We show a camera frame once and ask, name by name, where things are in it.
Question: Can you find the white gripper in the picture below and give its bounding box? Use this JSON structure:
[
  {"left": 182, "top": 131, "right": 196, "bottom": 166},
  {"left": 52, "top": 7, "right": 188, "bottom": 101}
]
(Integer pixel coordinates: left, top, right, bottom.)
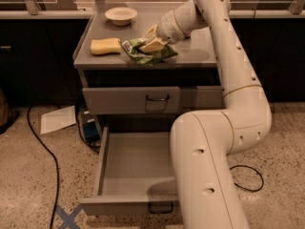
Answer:
[{"left": 139, "top": 0, "right": 199, "bottom": 53}]

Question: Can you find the green jalapeno chip bag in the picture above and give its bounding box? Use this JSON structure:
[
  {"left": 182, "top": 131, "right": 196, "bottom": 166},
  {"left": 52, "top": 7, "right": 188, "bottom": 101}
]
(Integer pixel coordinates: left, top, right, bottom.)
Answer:
[{"left": 121, "top": 38, "right": 177, "bottom": 66}]

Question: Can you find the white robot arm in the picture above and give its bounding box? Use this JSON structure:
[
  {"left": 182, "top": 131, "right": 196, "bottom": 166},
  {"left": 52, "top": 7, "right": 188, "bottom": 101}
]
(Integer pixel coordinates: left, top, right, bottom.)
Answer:
[{"left": 144, "top": 0, "right": 272, "bottom": 229}]

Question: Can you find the closed grey top drawer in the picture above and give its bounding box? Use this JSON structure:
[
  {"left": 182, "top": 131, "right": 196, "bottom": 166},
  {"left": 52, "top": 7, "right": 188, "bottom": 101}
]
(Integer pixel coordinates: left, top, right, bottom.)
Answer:
[{"left": 83, "top": 86, "right": 224, "bottom": 115}]

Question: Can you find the grey drawer cabinet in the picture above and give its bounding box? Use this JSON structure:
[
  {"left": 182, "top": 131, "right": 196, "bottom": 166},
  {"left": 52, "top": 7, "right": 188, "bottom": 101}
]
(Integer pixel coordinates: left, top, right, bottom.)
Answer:
[{"left": 74, "top": 2, "right": 222, "bottom": 133}]

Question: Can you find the open grey middle drawer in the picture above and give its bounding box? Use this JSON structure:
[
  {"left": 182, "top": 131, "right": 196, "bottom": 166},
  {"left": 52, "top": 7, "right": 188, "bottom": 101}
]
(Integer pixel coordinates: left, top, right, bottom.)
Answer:
[{"left": 80, "top": 128, "right": 180, "bottom": 216}]

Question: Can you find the white bowl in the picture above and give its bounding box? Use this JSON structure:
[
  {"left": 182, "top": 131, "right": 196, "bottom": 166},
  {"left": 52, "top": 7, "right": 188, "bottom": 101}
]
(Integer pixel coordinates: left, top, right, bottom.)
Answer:
[{"left": 105, "top": 7, "right": 137, "bottom": 27}]

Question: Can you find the yellow sponge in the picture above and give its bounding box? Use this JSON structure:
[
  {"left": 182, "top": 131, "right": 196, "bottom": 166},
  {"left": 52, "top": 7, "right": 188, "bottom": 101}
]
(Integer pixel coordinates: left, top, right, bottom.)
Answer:
[{"left": 91, "top": 38, "right": 121, "bottom": 55}]

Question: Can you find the blue power box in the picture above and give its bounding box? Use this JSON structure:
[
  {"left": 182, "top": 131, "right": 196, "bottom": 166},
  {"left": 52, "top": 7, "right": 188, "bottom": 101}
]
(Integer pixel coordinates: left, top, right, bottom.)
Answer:
[{"left": 81, "top": 110, "right": 99, "bottom": 142}]

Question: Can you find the white paper sheet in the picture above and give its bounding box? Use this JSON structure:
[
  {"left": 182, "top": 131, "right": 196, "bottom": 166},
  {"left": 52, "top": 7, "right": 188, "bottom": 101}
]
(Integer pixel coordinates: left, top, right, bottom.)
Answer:
[{"left": 40, "top": 106, "right": 76, "bottom": 135}]

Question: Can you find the blue tape cross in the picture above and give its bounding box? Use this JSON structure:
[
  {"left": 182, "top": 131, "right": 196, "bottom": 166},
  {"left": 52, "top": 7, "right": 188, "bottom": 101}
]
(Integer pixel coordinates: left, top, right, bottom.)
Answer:
[{"left": 56, "top": 205, "right": 82, "bottom": 229}]

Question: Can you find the black floor cable left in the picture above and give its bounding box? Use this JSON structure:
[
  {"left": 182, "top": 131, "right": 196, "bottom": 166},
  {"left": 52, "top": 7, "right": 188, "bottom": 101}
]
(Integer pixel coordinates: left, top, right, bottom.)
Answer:
[{"left": 26, "top": 105, "right": 60, "bottom": 229}]

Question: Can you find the black floor cable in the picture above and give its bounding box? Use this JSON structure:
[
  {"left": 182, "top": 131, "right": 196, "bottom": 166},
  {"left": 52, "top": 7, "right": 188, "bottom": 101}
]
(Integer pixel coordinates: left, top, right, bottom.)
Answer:
[
  {"left": 26, "top": 105, "right": 60, "bottom": 229},
  {"left": 229, "top": 164, "right": 265, "bottom": 193}
]

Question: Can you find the black floor cable right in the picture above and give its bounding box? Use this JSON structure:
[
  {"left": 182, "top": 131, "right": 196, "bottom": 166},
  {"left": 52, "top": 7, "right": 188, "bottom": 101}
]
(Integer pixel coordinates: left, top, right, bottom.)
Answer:
[{"left": 229, "top": 164, "right": 265, "bottom": 193}]

